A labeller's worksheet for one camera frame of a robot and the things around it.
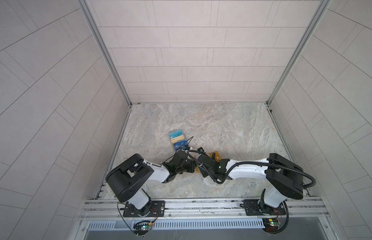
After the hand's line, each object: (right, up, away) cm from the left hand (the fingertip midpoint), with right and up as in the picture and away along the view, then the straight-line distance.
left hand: (201, 164), depth 86 cm
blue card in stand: (-13, +10, +4) cm, 17 cm away
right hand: (0, -2, 0) cm, 2 cm away
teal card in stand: (-16, +17, +6) cm, 24 cm away
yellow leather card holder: (+9, +4, -2) cm, 10 cm away
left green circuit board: (-27, -20, -21) cm, 40 cm away
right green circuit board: (+31, -22, -18) cm, 42 cm away
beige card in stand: (-13, +14, +5) cm, 20 cm away
